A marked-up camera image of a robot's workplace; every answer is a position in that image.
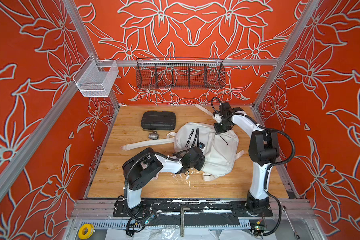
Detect white wire wall basket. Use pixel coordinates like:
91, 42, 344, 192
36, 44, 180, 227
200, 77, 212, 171
73, 55, 119, 97

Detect steel wrench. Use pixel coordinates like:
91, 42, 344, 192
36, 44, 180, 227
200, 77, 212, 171
282, 206, 301, 240

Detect black wire wall basket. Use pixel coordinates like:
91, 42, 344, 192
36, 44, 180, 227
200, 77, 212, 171
136, 57, 226, 90

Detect white student backpack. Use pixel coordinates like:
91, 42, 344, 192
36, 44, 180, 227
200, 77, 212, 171
122, 123, 245, 181

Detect steel ball valve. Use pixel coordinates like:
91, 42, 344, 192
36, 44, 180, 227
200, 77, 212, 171
148, 131, 159, 140

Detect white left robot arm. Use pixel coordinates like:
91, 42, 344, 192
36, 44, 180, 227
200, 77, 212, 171
123, 128, 205, 210

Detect metal clamp handle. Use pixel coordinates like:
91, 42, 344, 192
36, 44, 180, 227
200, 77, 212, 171
180, 206, 191, 237

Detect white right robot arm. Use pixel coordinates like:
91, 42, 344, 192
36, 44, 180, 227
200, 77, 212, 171
211, 97, 296, 216

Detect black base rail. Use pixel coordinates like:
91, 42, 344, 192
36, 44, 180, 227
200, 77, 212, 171
113, 197, 274, 218

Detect yellow tape roll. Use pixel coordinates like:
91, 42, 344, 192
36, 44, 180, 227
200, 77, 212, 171
78, 224, 95, 240

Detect black plastic tool case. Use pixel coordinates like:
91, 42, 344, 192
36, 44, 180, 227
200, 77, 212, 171
141, 111, 176, 131

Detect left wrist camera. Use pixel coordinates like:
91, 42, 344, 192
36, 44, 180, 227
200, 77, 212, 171
198, 143, 205, 150

